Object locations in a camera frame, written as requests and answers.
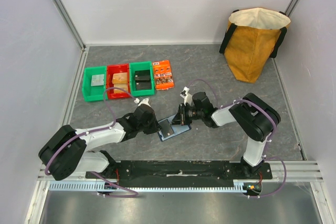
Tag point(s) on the upper black card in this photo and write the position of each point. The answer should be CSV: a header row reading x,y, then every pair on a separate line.
x,y
142,75

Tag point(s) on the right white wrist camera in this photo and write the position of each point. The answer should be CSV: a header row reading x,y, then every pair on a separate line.
x,y
187,97

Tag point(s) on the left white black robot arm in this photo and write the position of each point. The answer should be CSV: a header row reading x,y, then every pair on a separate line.
x,y
69,150

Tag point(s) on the blue card holder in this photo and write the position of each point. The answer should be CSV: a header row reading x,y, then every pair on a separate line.
x,y
176,128

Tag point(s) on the red bin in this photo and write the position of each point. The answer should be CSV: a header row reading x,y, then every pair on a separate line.
x,y
111,69

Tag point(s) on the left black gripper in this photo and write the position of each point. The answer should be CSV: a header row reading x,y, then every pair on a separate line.
x,y
155,127

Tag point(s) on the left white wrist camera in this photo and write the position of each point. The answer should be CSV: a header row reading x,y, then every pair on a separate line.
x,y
139,102

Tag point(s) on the green bin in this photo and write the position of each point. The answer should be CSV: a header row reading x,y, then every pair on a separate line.
x,y
136,66
92,94

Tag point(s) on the left green bin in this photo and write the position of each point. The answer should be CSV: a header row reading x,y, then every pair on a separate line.
x,y
92,94

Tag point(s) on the yellow tote bag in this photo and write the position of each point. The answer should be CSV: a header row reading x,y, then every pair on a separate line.
x,y
252,37

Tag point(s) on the lower gold card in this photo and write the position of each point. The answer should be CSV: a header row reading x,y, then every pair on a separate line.
x,y
120,88

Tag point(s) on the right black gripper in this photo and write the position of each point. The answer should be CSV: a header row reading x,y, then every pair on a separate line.
x,y
182,115

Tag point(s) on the orange blister pack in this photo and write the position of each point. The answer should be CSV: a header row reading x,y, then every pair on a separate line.
x,y
163,77

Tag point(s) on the aluminium frame rail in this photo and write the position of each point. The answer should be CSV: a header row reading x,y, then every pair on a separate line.
x,y
282,172

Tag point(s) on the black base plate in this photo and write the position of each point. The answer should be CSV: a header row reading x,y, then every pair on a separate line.
x,y
127,170

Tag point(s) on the right green bin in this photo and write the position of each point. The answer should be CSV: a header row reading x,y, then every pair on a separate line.
x,y
136,66

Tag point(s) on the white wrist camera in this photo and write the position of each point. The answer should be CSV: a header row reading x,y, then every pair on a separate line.
x,y
187,97
139,102

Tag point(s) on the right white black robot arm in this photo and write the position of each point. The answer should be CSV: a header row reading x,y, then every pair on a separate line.
x,y
257,119

